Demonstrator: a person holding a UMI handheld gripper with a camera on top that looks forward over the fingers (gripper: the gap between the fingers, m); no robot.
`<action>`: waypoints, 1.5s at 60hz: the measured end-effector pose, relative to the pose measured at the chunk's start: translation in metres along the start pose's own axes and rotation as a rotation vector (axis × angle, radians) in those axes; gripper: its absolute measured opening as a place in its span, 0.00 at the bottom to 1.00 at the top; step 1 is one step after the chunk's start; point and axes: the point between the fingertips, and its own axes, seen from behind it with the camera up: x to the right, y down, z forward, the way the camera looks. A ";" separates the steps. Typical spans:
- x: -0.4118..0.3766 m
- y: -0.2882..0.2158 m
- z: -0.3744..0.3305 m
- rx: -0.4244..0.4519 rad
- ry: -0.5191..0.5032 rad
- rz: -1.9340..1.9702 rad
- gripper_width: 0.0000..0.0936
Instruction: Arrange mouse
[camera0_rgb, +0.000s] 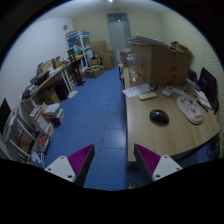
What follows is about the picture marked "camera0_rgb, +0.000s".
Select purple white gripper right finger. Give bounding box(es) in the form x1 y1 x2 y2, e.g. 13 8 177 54
134 144 182 184

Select grey door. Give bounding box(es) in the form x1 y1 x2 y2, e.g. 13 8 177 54
106 13 132 57

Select large cardboard box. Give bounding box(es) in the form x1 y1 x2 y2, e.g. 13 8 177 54
128 36 190 86

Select light wooden desk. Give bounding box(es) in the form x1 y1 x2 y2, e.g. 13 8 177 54
122 63 221 163

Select white bookshelf with books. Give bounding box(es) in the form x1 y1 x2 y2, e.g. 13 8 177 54
0 99 54 163

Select stacked cardboard boxes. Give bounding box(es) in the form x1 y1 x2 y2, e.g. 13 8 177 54
92 41 115 70

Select clear plastic water jug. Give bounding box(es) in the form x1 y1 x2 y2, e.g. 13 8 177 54
127 54 138 81

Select patterned oval mouse pad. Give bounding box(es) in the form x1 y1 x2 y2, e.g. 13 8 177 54
176 96 203 125

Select left wooden desk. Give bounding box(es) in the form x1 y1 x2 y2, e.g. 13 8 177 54
21 58 81 110

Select white calculator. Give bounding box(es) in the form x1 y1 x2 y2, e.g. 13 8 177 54
162 86 173 97

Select white remote control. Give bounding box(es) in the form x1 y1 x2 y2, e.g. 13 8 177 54
139 92 157 101

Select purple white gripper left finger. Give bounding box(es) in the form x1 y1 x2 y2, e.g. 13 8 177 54
45 144 95 186

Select black computer mouse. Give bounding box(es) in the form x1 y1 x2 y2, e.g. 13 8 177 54
149 109 169 125

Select open cardboard box on floor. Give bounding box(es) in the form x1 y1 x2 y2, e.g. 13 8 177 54
85 65 104 78

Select stack of books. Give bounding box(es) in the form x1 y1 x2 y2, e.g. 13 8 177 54
44 103 65 127

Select black monitor on desk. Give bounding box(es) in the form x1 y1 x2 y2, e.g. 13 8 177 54
197 68 219 113

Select glass display cabinet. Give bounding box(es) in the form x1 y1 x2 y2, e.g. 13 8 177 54
66 31 94 68

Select white paper sheet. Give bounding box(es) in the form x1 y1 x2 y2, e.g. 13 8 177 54
123 84 149 98

